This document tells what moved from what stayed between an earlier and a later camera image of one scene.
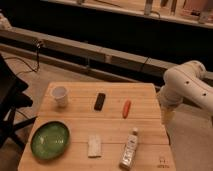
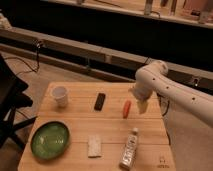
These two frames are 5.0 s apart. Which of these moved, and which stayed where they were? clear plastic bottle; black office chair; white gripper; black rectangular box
Moved: white gripper
Stayed: clear plastic bottle; black rectangular box; black office chair
